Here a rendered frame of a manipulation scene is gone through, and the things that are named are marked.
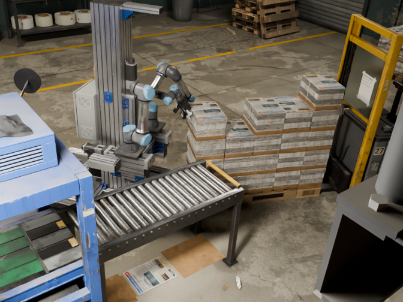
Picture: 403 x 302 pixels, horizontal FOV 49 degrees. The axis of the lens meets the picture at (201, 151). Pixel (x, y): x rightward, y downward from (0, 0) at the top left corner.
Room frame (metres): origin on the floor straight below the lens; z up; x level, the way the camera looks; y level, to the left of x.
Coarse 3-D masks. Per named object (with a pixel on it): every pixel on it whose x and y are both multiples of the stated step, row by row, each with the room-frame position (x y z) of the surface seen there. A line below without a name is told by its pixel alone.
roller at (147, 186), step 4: (148, 184) 2.89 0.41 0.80; (148, 188) 2.85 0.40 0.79; (152, 188) 2.83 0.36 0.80; (152, 192) 2.80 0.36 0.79; (156, 192) 2.78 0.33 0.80; (156, 196) 2.75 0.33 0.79; (160, 196) 2.74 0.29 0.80; (160, 200) 2.71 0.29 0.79; (164, 200) 2.69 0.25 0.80; (164, 204) 2.66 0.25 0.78; (168, 204) 2.65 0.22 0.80; (168, 208) 2.62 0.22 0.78; (172, 208) 2.60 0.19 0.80; (172, 212) 2.58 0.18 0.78; (176, 212) 2.56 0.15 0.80
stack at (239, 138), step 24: (240, 120) 4.07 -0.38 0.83; (192, 144) 3.75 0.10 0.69; (216, 144) 3.64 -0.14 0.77; (240, 144) 3.73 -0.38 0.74; (264, 144) 3.79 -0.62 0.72; (288, 144) 3.87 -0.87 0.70; (240, 168) 3.73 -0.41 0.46; (264, 168) 3.80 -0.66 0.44; (264, 192) 3.81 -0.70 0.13; (288, 192) 3.89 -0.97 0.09
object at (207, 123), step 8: (200, 112) 3.73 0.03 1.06; (208, 112) 3.74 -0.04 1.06; (216, 112) 3.75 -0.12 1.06; (200, 120) 3.57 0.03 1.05; (208, 120) 3.60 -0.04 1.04; (216, 120) 3.62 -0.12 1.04; (224, 120) 3.64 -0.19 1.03; (192, 128) 3.70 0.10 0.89; (200, 128) 3.58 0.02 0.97; (208, 128) 3.61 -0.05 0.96; (216, 128) 3.63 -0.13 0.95; (224, 128) 3.66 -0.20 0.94; (200, 136) 3.58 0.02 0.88; (208, 136) 3.60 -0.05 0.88
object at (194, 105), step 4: (192, 104) 3.87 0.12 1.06; (196, 104) 3.88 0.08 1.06; (200, 104) 3.89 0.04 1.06; (204, 104) 3.90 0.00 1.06; (208, 104) 3.90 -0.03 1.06; (212, 104) 3.91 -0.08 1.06; (216, 104) 3.92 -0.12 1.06; (192, 108) 3.79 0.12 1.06; (196, 108) 3.80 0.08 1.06; (200, 108) 3.80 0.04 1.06; (188, 120) 3.82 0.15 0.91
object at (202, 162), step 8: (200, 160) 3.30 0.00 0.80; (176, 168) 3.14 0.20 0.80; (184, 168) 3.15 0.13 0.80; (152, 176) 3.00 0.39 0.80; (160, 176) 3.01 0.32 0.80; (136, 184) 2.87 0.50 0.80; (144, 184) 2.89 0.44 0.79; (112, 192) 2.74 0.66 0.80; (120, 192) 2.76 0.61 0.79; (96, 200) 2.63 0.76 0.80; (64, 208) 2.51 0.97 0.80; (72, 208) 2.52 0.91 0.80; (64, 216) 2.47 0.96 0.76
